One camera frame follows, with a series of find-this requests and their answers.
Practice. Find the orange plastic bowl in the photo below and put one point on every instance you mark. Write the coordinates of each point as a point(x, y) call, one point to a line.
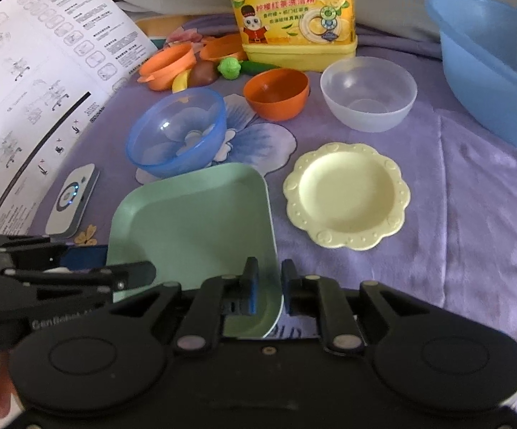
point(278, 95)

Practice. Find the clear plastic bowl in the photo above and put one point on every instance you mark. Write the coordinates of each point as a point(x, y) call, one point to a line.
point(368, 94)

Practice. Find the yellow detergent bottle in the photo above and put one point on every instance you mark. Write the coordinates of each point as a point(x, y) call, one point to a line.
point(305, 35)

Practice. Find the blue plastic basin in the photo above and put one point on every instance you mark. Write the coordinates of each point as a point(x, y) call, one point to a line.
point(479, 59)

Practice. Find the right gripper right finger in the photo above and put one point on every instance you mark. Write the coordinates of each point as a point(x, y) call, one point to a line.
point(334, 308)

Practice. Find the green toy vegetable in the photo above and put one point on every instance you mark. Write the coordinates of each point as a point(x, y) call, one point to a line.
point(231, 68)

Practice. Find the white small device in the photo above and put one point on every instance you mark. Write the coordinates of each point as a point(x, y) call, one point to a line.
point(69, 207)

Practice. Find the brown toy fruit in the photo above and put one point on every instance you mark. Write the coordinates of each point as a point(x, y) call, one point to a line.
point(203, 73)

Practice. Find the yellow toy banana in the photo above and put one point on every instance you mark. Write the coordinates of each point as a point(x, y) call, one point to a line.
point(181, 82)

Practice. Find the pale yellow scalloped plate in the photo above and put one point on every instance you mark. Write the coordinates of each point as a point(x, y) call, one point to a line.
point(346, 196)

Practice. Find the purple floral cloth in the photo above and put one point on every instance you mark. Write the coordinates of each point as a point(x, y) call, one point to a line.
point(458, 246)

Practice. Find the green square plate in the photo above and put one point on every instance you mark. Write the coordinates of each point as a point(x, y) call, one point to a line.
point(201, 225)

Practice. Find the white instruction sheet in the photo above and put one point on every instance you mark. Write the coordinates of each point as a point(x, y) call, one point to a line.
point(60, 62)

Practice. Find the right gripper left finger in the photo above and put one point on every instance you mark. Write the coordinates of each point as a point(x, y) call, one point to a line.
point(216, 299)

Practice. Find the orange toy cup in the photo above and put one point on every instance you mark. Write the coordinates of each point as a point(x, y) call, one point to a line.
point(220, 48)
point(159, 71)

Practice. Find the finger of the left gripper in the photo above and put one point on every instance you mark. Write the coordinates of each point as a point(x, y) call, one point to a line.
point(85, 257)

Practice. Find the blue translucent bowl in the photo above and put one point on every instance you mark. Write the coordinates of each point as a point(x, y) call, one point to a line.
point(181, 133)

